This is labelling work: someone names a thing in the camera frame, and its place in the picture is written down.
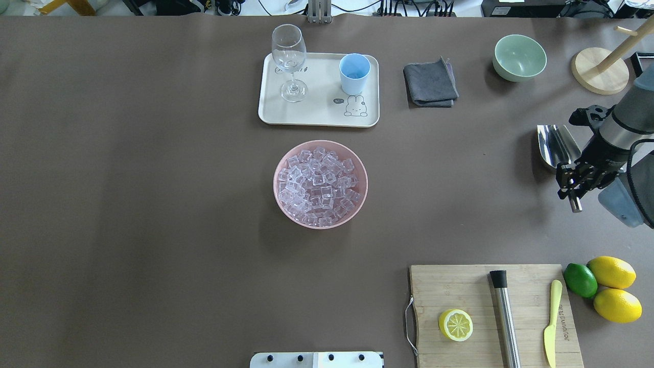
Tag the grey folded cloth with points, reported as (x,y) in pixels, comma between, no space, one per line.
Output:
(431,84)

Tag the wooden cutting board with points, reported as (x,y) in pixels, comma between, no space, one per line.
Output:
(437,288)

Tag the green ceramic bowl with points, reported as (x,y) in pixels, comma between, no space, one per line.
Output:
(518,58)

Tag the light blue cup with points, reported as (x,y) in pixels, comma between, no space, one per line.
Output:
(354,70)

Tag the silver metal ice scoop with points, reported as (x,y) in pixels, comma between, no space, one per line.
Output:
(559,150)

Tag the clear wine glass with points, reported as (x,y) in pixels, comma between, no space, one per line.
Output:
(289,54)

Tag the wooden cup tree stand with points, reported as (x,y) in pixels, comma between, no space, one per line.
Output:
(603,71)

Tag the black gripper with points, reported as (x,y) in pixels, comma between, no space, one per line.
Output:
(596,154)

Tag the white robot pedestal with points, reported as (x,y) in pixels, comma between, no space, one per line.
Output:
(318,359)

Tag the black glass rack tray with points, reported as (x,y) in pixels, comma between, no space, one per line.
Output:
(640,61)

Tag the aluminium frame post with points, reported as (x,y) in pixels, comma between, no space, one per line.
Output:
(319,12)

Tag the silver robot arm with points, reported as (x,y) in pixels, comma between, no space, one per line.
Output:
(629,196)

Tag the green lime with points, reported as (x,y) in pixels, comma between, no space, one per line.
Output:
(580,280)

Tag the yellow lemon back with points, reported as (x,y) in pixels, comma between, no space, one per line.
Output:
(612,272)

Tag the cream serving tray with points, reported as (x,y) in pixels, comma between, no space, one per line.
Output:
(325,104)

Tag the pink bowl of ice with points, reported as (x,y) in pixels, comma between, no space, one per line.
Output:
(320,184)

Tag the steel muddler black tip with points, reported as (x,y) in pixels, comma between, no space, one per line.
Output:
(500,285)

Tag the yellow lemon front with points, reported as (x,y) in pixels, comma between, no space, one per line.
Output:
(617,305)

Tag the half lemon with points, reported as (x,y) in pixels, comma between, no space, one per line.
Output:
(456,324)

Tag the yellow lemon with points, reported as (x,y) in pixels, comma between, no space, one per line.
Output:
(617,305)
(612,272)

